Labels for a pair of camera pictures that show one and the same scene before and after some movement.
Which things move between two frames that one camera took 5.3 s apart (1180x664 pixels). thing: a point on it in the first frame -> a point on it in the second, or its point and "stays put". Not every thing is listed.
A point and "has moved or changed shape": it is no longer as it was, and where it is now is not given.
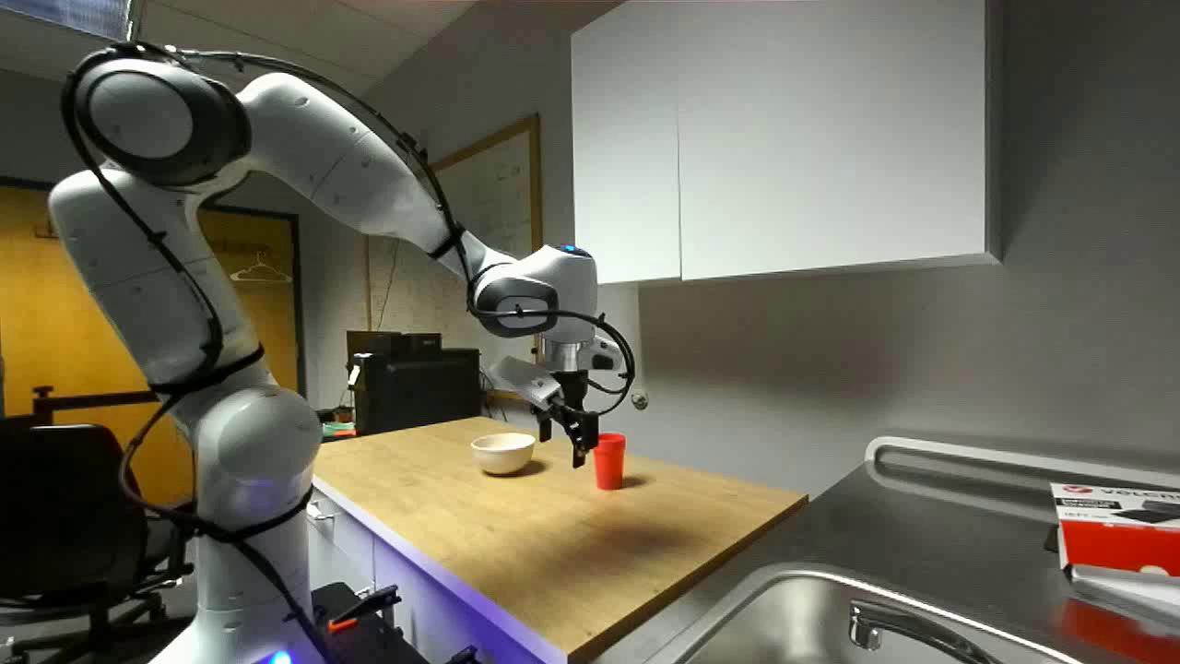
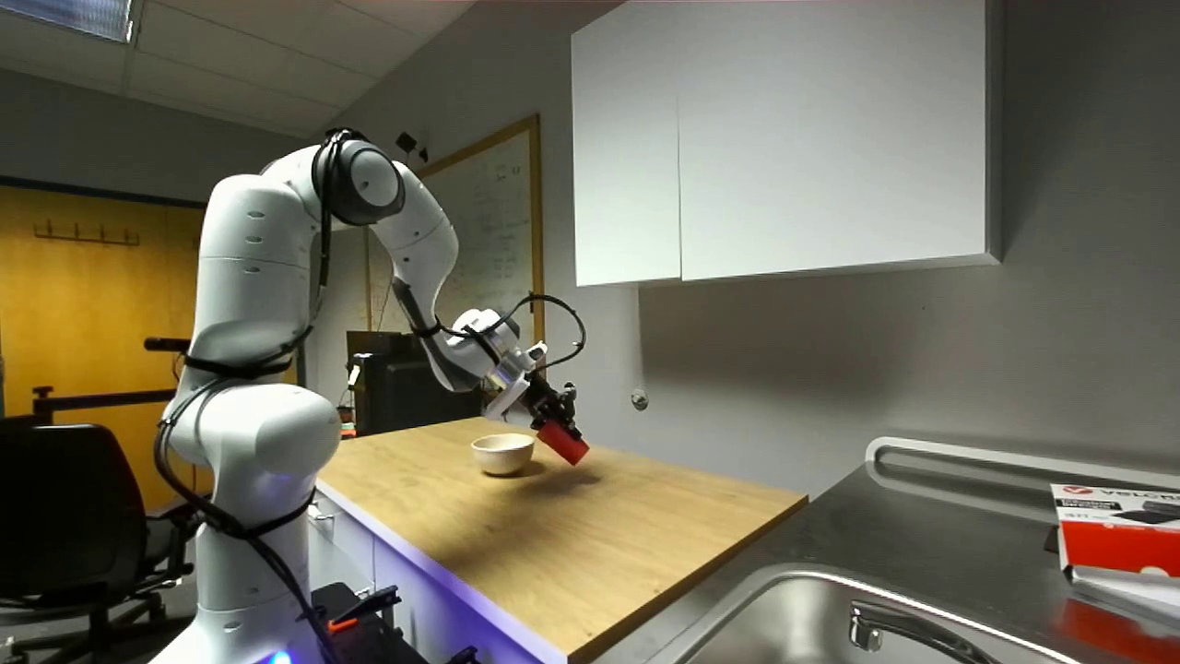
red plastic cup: [611, 462] has moved or changed shape
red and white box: [1120, 530] stays put
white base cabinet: [437, 615] stays put
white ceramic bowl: [504, 451] stays put
